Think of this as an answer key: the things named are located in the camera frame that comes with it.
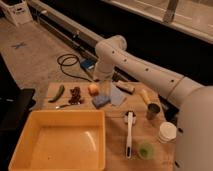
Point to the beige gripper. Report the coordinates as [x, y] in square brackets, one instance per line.
[105, 87]

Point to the small metal fork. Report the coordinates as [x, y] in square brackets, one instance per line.
[62, 106]

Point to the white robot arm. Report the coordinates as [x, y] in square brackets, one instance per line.
[194, 142]

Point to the metal cup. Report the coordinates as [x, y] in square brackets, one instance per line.
[152, 110]

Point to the white paper cup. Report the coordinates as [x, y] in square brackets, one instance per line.
[167, 132]

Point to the orange toy fruit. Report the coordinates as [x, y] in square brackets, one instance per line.
[93, 89]

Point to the light blue cloth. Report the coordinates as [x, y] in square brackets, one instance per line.
[117, 97]

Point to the brown block eraser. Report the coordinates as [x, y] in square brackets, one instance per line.
[125, 87]

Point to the blue black power box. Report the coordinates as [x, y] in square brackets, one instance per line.
[87, 64]

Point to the dark red grape bunch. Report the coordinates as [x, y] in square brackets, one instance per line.
[76, 98]

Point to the white dish brush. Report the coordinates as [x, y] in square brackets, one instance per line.
[129, 119]

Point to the yellow toy banana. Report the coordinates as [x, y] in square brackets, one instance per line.
[145, 96]

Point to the green chili pepper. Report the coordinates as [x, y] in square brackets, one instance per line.
[58, 94]

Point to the wooden board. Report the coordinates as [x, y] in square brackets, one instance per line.
[143, 131]

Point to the yellow plastic bin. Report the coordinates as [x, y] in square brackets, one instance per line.
[61, 140]

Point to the black chair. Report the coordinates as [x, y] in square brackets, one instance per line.
[15, 104]

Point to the white crate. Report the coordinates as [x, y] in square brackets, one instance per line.
[18, 13]

